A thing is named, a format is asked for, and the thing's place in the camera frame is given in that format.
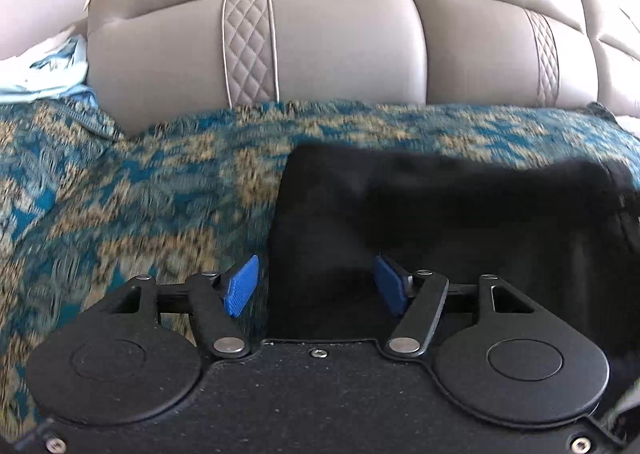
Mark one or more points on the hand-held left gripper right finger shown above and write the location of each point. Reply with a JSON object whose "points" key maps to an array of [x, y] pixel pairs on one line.
{"points": [[390, 284]]}

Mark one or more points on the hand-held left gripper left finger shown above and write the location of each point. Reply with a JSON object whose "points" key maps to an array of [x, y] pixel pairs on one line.
{"points": [[242, 284]]}

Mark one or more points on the black pants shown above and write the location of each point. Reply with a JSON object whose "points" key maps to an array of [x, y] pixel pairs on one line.
{"points": [[450, 214]]}

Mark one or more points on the blue and gold patterned blanket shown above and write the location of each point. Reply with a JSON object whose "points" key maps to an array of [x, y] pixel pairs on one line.
{"points": [[125, 194]]}

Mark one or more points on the beige padded headboard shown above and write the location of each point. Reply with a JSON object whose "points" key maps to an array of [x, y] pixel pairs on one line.
{"points": [[350, 34]]}

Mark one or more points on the light blue cloth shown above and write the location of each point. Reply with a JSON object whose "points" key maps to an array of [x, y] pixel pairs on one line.
{"points": [[55, 69]]}

